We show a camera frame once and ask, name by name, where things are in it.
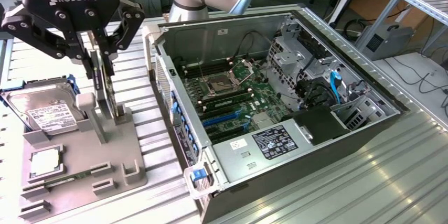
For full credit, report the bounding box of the green motherboard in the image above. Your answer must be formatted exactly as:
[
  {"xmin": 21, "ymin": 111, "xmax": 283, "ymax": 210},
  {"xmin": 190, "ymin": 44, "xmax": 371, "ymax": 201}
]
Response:
[{"xmin": 179, "ymin": 58, "xmax": 298, "ymax": 143}]

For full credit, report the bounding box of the blue case latch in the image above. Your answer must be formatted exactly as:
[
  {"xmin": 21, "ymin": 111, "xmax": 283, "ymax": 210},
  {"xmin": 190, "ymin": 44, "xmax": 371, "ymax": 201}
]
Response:
[{"xmin": 189, "ymin": 169, "xmax": 205, "ymax": 182}]

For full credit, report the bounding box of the black looped wire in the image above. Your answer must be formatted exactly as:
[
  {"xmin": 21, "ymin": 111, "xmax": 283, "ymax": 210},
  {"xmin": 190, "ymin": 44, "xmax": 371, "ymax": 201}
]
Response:
[{"xmin": 234, "ymin": 31, "xmax": 274, "ymax": 60}]

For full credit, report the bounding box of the grey plastic parts rack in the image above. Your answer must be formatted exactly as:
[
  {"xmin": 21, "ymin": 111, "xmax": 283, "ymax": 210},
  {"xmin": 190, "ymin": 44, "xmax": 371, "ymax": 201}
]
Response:
[{"xmin": 17, "ymin": 84, "xmax": 149, "ymax": 221}]

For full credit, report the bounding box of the large brown cardboard panel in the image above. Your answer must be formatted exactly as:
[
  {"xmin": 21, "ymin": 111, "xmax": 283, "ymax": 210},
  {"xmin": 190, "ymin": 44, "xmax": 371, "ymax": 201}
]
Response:
[{"xmin": 347, "ymin": 0, "xmax": 434, "ymax": 36}]

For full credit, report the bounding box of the grey computer tower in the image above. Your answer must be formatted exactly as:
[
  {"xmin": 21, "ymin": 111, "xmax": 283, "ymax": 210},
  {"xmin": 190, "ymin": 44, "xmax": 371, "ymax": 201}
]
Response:
[{"xmin": 354, "ymin": 24, "xmax": 417, "ymax": 61}]

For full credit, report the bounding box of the silver hard disk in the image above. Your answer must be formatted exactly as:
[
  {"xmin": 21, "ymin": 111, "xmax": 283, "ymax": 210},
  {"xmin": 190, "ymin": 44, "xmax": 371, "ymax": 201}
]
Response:
[{"xmin": 6, "ymin": 83, "xmax": 87, "ymax": 137}]

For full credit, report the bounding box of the thin locking lever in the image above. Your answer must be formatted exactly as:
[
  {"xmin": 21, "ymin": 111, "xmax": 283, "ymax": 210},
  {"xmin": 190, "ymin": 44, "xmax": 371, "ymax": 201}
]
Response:
[{"xmin": 197, "ymin": 57, "xmax": 206, "ymax": 80}]

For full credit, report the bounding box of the silver chipset heatsink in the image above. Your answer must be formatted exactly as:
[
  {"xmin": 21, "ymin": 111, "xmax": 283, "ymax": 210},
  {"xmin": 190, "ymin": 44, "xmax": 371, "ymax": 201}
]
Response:
[{"xmin": 250, "ymin": 112, "xmax": 277, "ymax": 128}]

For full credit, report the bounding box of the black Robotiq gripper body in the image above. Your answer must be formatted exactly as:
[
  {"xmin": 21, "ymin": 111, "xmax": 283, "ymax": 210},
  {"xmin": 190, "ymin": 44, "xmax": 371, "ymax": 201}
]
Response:
[{"xmin": 11, "ymin": 0, "xmax": 122, "ymax": 34}]

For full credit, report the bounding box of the black RAM stick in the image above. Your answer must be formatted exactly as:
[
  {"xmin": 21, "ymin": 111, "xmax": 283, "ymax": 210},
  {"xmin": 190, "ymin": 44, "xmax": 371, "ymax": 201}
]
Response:
[{"xmin": 199, "ymin": 93, "xmax": 253, "ymax": 111}]

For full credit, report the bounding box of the open black PC case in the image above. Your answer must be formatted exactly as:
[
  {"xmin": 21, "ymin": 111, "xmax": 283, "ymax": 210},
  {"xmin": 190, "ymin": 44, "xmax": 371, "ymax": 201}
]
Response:
[{"xmin": 141, "ymin": 3, "xmax": 410, "ymax": 223}]

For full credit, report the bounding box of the metal disk bay cage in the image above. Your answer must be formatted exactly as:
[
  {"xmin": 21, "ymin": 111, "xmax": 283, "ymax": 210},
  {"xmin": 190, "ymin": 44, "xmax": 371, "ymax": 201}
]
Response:
[{"xmin": 267, "ymin": 35, "xmax": 333, "ymax": 99}]

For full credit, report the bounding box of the black RAM slot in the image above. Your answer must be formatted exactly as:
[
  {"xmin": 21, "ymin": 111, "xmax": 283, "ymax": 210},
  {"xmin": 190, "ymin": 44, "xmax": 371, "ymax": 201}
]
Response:
[
  {"xmin": 183, "ymin": 66, "xmax": 235, "ymax": 79},
  {"xmin": 179, "ymin": 61, "xmax": 231, "ymax": 74}
]

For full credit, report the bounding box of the silver power supply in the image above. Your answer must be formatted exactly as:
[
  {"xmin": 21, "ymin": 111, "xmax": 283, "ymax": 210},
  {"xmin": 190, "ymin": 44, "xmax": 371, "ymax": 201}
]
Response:
[{"xmin": 211, "ymin": 118, "xmax": 314, "ymax": 184}]

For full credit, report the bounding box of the CPU socket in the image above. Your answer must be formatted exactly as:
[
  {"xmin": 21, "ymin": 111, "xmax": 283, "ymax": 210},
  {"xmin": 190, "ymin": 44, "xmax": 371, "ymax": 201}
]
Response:
[{"xmin": 205, "ymin": 78, "xmax": 234, "ymax": 97}]

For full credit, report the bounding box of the black expansion slot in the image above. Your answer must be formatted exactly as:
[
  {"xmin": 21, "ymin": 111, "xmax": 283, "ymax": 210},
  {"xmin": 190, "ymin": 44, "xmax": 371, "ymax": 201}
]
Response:
[
  {"xmin": 203, "ymin": 125, "xmax": 246, "ymax": 137},
  {"xmin": 207, "ymin": 129, "xmax": 249, "ymax": 143}
]

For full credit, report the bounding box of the green graphics card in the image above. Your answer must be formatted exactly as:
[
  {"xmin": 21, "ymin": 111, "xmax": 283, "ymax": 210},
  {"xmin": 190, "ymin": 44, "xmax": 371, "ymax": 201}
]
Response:
[{"xmin": 86, "ymin": 29, "xmax": 119, "ymax": 127}]

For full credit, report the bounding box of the metal socket cover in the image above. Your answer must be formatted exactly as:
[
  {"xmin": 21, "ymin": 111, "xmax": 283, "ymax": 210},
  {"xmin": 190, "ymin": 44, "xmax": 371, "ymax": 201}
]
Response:
[{"xmin": 226, "ymin": 60, "xmax": 258, "ymax": 82}]

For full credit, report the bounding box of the green RAM stick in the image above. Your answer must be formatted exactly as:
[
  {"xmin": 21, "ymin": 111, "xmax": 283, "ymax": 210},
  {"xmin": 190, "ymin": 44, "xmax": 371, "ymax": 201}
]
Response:
[{"xmin": 45, "ymin": 170, "xmax": 93, "ymax": 187}]

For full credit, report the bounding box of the silver CPU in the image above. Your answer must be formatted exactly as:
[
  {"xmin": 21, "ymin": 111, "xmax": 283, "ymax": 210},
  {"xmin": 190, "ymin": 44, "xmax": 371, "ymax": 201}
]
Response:
[{"xmin": 29, "ymin": 149, "xmax": 61, "ymax": 177}]

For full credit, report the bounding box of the blue SATA wire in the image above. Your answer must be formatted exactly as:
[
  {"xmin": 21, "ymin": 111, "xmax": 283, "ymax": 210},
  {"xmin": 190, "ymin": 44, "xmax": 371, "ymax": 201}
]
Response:
[{"xmin": 327, "ymin": 68, "xmax": 346, "ymax": 106}]

